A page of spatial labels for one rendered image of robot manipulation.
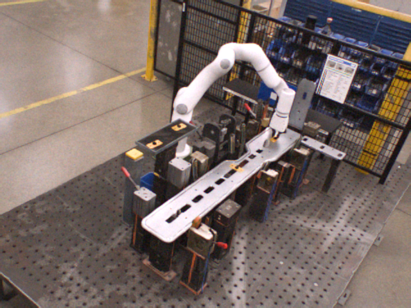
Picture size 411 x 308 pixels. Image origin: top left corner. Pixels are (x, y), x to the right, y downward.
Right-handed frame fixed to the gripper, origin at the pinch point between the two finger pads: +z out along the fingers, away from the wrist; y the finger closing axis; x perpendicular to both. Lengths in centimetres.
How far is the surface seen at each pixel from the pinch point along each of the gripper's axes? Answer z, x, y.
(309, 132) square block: 1.4, 23.4, 13.3
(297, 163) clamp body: 7.2, -8.3, 21.3
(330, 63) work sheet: -35, 55, 3
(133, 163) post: -10, -99, -30
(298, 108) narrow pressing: -10.5, 26.6, 0.5
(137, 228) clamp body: 18, -108, -17
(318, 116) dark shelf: 0.1, 47.4, 8.9
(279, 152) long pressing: 2.8, -12.2, 9.5
